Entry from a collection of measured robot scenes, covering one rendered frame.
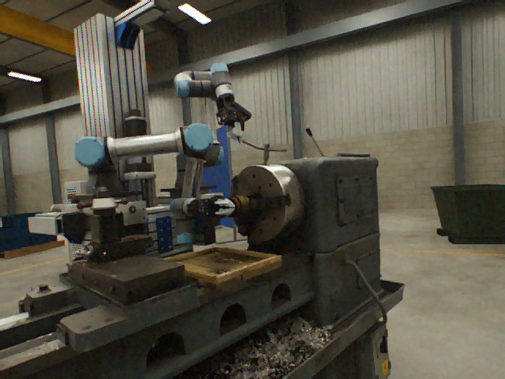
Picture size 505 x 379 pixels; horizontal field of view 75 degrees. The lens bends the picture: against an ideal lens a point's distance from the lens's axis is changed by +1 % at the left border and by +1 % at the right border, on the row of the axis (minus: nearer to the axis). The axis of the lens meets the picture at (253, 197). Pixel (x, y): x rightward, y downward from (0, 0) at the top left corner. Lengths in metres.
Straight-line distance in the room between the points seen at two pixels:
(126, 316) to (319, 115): 11.39
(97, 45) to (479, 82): 10.71
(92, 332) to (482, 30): 11.80
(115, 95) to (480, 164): 10.47
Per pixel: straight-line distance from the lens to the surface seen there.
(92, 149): 1.39
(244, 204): 1.22
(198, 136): 1.35
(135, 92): 1.94
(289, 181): 1.27
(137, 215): 1.44
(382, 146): 11.36
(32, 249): 8.00
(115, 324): 0.78
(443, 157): 11.28
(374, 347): 1.74
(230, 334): 1.09
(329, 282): 1.41
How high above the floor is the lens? 1.18
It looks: 3 degrees down
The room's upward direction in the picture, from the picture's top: 4 degrees counter-clockwise
